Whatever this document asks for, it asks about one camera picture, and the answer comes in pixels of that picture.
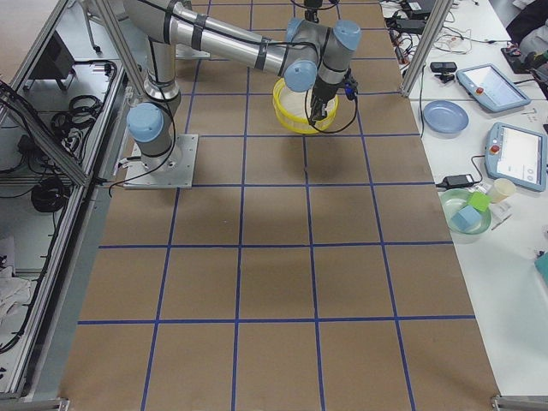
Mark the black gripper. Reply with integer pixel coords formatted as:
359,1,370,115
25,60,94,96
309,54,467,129
311,70,358,125

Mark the yellow top steamer layer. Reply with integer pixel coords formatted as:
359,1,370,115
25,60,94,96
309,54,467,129
272,78,339,134

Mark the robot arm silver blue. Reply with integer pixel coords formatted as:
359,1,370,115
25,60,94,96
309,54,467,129
123,1,361,126

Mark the blue plate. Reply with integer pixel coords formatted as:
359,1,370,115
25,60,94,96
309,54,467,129
423,100,469,134

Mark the black webcam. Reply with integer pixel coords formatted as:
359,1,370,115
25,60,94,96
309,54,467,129
430,62,457,84

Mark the black power adapter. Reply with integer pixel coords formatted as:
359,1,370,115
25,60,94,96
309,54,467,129
438,174,477,190

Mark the green bowl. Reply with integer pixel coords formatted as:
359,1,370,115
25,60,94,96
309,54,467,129
440,188,491,235

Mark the upper teach pendant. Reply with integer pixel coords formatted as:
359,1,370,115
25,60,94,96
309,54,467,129
456,63,531,112

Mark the teach pendant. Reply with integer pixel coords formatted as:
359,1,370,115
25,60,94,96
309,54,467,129
485,122,547,192
456,63,531,112

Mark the blue foam cube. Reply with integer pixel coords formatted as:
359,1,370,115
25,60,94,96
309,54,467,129
450,205,482,232

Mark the green foam cube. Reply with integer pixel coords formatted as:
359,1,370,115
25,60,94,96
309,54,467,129
467,191,491,213

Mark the lower teach pendant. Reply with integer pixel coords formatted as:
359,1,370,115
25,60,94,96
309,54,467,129
485,122,547,192

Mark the beige paper cup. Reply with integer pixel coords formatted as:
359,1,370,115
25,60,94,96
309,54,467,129
487,178,516,204

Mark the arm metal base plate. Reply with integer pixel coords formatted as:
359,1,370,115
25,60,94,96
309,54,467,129
176,44,211,60
123,134,199,189

